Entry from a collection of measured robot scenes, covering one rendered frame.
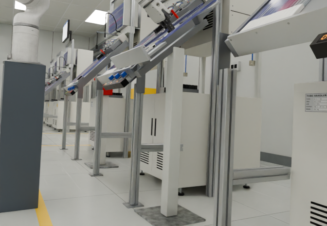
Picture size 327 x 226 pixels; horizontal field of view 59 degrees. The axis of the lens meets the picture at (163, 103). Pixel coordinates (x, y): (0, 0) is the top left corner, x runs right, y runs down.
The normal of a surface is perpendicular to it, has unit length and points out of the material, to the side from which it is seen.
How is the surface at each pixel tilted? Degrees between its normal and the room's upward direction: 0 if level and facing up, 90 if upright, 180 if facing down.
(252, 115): 90
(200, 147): 90
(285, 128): 90
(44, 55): 90
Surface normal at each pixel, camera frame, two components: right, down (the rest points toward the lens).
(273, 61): -0.88, -0.05
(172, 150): 0.50, 0.00
